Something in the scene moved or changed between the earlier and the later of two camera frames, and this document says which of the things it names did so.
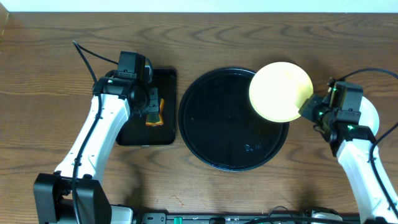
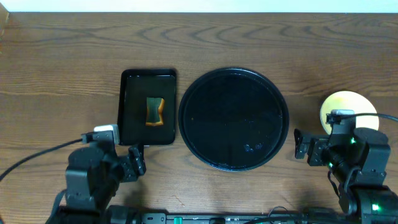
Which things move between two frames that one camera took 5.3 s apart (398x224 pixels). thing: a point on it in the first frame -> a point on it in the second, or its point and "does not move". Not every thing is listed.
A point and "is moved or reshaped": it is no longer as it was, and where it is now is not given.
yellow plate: (278, 91) is moved or reshaped
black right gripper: (310, 108) -> (313, 148)
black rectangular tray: (135, 131) does not move
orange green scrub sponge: (157, 119) does not move
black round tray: (220, 126) does not move
